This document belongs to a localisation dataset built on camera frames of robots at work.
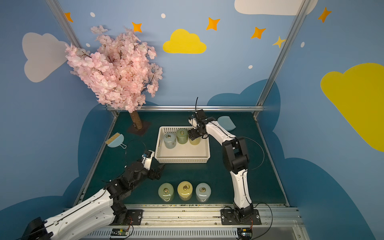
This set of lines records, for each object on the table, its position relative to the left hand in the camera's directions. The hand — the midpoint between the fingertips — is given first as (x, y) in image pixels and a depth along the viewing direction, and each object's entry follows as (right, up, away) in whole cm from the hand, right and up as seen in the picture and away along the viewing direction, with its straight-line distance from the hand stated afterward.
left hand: (157, 160), depth 81 cm
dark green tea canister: (+6, -14, -7) cm, 17 cm away
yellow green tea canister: (+21, +8, +21) cm, 31 cm away
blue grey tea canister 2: (+4, +9, +16) cm, 19 cm away
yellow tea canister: (+16, -14, -6) cm, 22 cm away
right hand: (+22, +15, +20) cm, 33 cm away
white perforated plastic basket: (+12, 0, +18) cm, 22 cm away
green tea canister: (+12, +13, +17) cm, 25 cm away
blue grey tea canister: (+25, -15, -6) cm, 30 cm away
